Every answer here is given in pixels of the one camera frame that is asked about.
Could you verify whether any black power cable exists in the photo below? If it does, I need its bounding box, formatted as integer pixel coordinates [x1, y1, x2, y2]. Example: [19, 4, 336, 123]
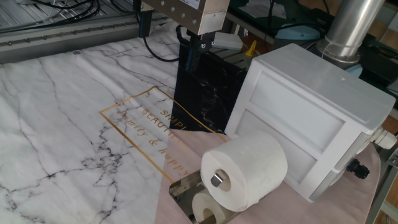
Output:
[142, 35, 181, 62]

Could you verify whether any grey table frame leg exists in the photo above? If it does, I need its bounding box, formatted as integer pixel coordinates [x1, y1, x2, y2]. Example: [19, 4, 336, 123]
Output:
[366, 147, 398, 224]

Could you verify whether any white plastic junction box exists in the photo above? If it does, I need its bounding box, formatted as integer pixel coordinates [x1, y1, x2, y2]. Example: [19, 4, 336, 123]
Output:
[224, 42, 396, 203]

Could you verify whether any black cable bundle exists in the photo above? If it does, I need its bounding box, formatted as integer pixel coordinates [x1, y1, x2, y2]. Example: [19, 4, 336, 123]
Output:
[0, 0, 102, 34]

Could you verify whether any polished steel paper holder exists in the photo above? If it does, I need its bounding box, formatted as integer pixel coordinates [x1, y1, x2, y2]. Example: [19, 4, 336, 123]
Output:
[168, 169, 246, 224]

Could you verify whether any white toilet paper roll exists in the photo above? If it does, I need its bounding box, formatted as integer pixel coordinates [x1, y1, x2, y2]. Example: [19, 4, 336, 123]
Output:
[200, 131, 289, 213]

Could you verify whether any small yellow plastic piece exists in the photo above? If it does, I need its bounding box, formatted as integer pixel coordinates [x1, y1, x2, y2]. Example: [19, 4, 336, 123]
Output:
[245, 39, 257, 57]

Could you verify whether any grey aluminium rail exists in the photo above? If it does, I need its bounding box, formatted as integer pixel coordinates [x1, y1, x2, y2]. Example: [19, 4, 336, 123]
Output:
[0, 12, 175, 65]

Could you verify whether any white paper sheet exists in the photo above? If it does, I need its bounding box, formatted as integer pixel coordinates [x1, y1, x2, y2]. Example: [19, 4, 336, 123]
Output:
[241, 0, 287, 19]

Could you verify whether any black cable gland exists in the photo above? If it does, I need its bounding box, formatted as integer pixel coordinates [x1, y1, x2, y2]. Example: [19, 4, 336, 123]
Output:
[346, 158, 371, 180]

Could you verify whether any silver Schunk gripper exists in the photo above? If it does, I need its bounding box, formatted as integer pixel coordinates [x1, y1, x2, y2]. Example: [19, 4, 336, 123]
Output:
[138, 0, 231, 73]

